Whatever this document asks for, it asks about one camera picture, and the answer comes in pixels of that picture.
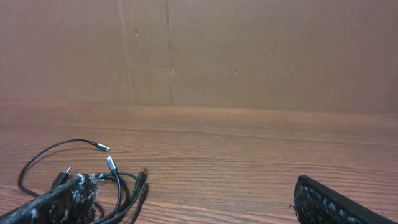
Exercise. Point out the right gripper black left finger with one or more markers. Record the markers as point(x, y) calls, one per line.
point(71, 202)

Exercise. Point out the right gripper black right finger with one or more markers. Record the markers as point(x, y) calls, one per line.
point(315, 203)

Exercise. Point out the thin black cable silver plugs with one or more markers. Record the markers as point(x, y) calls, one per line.
point(62, 176)

